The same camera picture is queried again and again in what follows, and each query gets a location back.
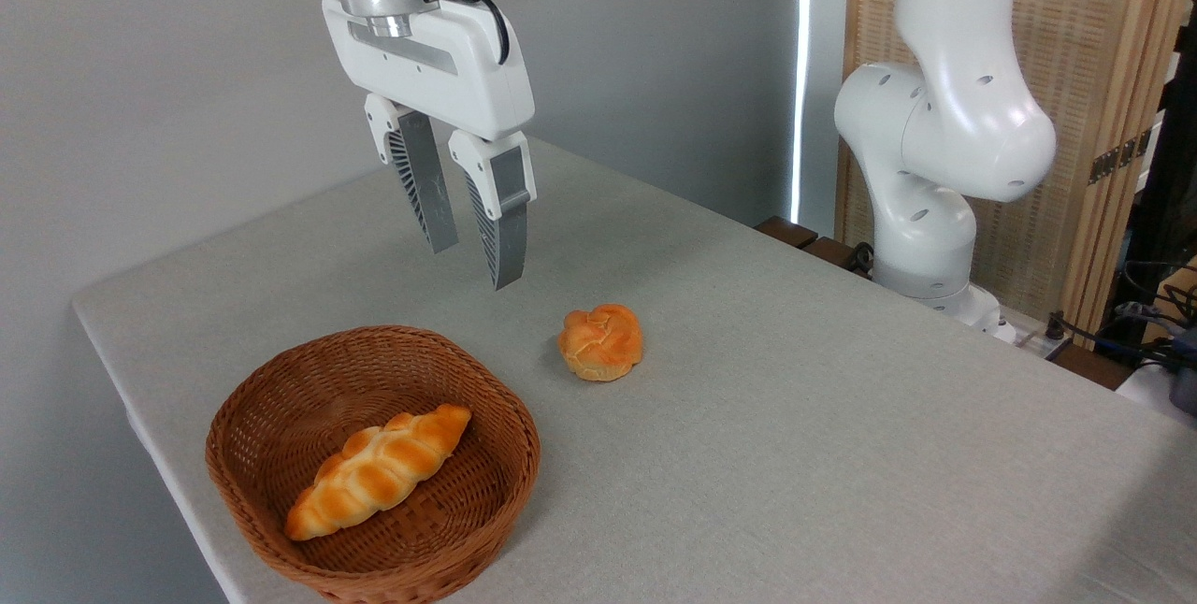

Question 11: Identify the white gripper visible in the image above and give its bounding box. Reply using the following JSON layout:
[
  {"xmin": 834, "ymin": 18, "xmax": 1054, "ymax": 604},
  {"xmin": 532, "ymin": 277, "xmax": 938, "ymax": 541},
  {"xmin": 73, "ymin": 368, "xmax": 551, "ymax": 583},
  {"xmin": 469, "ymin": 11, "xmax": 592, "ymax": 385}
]
[{"xmin": 321, "ymin": 0, "xmax": 539, "ymax": 292}]

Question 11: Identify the round knotted bread roll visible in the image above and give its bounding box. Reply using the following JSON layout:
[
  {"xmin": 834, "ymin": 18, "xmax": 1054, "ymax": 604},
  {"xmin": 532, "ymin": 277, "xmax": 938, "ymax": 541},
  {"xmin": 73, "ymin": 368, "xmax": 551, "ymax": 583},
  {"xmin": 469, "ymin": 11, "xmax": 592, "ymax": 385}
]
[{"xmin": 558, "ymin": 304, "xmax": 645, "ymax": 382}]

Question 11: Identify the long braided bread loaf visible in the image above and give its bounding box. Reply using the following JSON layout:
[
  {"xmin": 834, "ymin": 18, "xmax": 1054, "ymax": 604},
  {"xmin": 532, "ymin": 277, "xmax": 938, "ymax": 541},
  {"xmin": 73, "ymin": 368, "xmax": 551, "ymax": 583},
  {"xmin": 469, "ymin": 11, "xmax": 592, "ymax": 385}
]
[{"xmin": 284, "ymin": 403, "xmax": 473, "ymax": 541}]

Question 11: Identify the brown wicker basket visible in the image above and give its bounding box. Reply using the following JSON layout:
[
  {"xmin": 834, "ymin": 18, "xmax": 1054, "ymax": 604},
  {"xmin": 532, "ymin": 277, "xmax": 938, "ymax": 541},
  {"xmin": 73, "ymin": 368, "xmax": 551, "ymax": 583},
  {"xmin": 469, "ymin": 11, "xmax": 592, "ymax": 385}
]
[{"xmin": 205, "ymin": 324, "xmax": 542, "ymax": 604}]

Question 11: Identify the dark brown wooden slat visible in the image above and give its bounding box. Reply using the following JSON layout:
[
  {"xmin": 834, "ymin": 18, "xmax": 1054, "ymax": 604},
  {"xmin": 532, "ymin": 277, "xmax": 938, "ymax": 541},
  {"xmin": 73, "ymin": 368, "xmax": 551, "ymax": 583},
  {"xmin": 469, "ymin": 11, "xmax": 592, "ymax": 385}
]
[
  {"xmin": 1047, "ymin": 342, "xmax": 1135, "ymax": 392},
  {"xmin": 754, "ymin": 216, "xmax": 820, "ymax": 251},
  {"xmin": 804, "ymin": 237, "xmax": 874, "ymax": 280}
]

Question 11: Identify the grey linen tablecloth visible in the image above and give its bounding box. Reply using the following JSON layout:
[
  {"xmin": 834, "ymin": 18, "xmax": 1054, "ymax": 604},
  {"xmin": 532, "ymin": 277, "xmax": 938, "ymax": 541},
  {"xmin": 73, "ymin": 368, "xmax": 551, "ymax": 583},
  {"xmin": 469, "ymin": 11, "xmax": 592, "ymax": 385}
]
[{"xmin": 72, "ymin": 135, "xmax": 1197, "ymax": 604}]

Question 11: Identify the black screen hinge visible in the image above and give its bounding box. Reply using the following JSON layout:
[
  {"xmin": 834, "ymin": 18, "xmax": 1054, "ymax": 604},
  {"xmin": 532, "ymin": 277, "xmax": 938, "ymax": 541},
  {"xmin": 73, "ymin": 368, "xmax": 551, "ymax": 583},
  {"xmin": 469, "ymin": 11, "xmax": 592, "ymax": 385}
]
[{"xmin": 1089, "ymin": 130, "xmax": 1153, "ymax": 186}]

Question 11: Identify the black metal stand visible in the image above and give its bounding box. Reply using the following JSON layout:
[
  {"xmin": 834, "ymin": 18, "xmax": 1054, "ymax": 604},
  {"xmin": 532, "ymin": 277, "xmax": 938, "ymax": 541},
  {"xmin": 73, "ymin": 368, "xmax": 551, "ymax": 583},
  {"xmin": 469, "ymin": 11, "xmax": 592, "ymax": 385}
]
[{"xmin": 1118, "ymin": 0, "xmax": 1197, "ymax": 329}]

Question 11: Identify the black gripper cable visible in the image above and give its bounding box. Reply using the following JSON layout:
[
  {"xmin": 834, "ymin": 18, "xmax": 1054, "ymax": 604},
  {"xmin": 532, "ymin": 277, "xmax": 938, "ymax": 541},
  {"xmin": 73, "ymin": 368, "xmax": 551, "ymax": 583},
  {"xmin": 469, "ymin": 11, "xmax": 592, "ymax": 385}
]
[{"xmin": 423, "ymin": 0, "xmax": 512, "ymax": 65}]

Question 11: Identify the black cable bundle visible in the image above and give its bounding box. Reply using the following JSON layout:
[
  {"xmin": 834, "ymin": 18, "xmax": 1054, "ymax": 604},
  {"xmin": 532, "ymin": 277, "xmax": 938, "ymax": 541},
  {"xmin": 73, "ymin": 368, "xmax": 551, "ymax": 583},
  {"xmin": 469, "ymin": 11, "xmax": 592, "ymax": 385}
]
[{"xmin": 1046, "ymin": 258, "xmax": 1197, "ymax": 373}]

